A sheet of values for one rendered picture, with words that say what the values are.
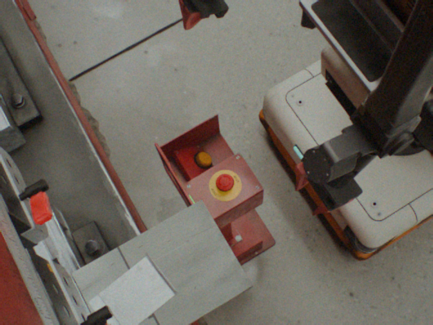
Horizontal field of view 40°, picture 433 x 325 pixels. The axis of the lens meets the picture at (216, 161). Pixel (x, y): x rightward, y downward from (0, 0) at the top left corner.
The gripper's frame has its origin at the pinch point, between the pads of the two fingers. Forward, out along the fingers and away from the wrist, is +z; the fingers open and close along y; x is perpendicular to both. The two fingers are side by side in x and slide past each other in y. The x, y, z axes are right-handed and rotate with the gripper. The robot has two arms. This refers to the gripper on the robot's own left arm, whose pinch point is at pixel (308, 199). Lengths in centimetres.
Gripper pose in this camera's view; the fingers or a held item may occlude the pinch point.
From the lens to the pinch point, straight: 108.6
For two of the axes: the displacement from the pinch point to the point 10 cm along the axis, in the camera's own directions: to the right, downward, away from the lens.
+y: 5.2, 8.0, -3.1
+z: -3.4, 5.2, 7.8
